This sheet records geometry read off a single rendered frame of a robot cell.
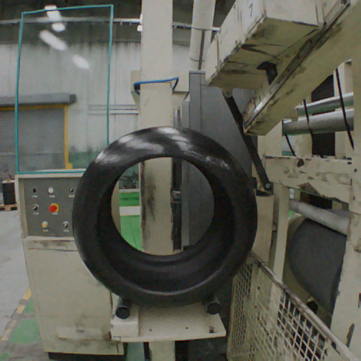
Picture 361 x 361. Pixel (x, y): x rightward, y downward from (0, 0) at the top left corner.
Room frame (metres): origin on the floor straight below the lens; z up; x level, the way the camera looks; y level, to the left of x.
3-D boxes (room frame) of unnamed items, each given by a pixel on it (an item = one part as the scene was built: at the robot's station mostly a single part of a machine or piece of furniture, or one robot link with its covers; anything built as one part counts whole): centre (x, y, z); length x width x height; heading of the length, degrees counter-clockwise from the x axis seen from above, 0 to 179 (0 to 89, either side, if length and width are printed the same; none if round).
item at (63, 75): (1.35, 0.65, 1.74); 0.55 x 0.02 x 0.95; 96
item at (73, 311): (1.52, 0.67, 0.63); 0.56 x 0.41 x 1.27; 96
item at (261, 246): (1.13, -0.30, 1.05); 0.20 x 0.15 x 0.30; 6
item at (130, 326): (0.86, 0.19, 0.83); 0.36 x 0.09 x 0.06; 6
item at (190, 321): (0.87, 0.06, 0.80); 0.37 x 0.36 x 0.02; 96
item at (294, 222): (1.36, -0.72, 0.61); 0.33 x 0.06 x 0.86; 96
